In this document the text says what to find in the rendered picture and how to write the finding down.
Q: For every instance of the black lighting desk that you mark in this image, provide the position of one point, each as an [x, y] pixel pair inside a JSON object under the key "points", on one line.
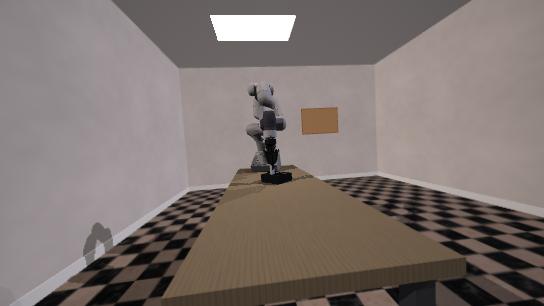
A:
{"points": [[275, 179]]}

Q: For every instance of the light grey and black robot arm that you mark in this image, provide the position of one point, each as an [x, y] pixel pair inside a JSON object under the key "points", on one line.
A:
{"points": [[264, 98]]}

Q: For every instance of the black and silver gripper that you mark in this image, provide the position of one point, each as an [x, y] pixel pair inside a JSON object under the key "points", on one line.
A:
{"points": [[271, 153]]}

